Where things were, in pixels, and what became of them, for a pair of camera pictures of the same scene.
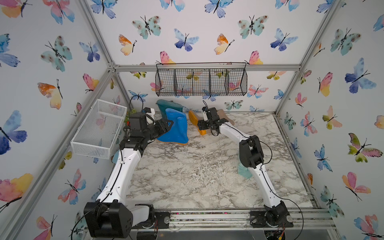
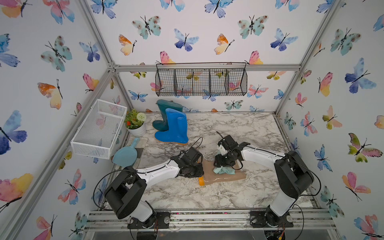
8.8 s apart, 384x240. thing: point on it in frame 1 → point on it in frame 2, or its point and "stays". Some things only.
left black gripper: (162, 126) → (200, 172)
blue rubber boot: (178, 132) stays
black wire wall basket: (201, 79) stays
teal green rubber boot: (163, 104) stays
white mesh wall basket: (100, 131) stays
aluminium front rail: (186, 220) stays
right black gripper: (201, 125) → (218, 162)
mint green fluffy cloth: (244, 171) → (224, 169)
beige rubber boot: (195, 117) → (210, 176)
